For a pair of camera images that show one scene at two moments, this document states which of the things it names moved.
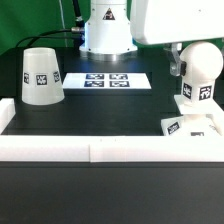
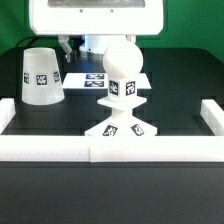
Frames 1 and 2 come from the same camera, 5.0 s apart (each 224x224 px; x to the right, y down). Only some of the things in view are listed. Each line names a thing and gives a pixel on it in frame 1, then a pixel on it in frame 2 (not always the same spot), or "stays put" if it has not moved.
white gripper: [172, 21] → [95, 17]
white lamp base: [202, 120] → [121, 121]
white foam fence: [106, 148] stays put
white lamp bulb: [203, 64] → [123, 60]
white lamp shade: [42, 82] stays put
